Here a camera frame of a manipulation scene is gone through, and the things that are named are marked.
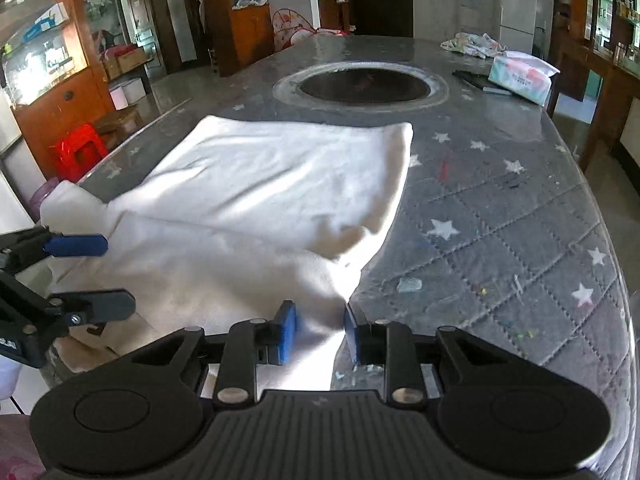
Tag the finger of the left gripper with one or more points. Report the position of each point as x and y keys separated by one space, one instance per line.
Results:
x=93 y=308
x=72 y=246

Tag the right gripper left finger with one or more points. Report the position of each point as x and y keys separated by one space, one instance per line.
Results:
x=249 y=344

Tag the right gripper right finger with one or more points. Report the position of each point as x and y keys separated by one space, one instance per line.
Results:
x=389 y=345

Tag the cream white garment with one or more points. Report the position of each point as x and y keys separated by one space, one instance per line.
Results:
x=236 y=219

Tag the red plastic stool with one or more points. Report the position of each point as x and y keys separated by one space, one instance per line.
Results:
x=80 y=151

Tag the small wooden stool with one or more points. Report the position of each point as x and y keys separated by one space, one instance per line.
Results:
x=115 y=128

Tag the left wooden display cabinet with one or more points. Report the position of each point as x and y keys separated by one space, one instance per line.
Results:
x=51 y=72

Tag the round induction cooktop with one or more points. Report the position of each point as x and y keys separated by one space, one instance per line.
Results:
x=362 y=87

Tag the wooden shelf cabinet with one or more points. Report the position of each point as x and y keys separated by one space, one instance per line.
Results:
x=241 y=30

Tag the tissue pack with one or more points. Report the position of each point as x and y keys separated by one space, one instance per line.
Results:
x=523 y=74

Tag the polka dot play tent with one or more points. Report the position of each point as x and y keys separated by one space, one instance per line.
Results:
x=290 y=27

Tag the crumpled patterned cloth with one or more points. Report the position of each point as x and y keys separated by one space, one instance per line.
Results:
x=477 y=46

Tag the water dispenser with blue bottle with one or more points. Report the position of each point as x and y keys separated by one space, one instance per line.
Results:
x=468 y=16

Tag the white refrigerator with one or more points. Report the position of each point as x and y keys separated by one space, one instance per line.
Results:
x=517 y=24

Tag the wooden sideboard shelf unit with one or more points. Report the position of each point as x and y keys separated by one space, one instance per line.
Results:
x=594 y=37

